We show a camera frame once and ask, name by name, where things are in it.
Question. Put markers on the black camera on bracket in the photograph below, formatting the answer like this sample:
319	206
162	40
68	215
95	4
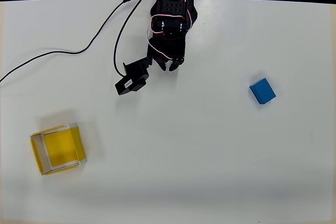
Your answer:
134	77

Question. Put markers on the blue cube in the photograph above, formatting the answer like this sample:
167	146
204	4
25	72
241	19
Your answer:
263	91

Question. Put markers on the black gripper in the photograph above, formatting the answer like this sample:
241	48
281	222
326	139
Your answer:
165	56

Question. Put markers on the yellow open box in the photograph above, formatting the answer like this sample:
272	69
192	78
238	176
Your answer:
60	145

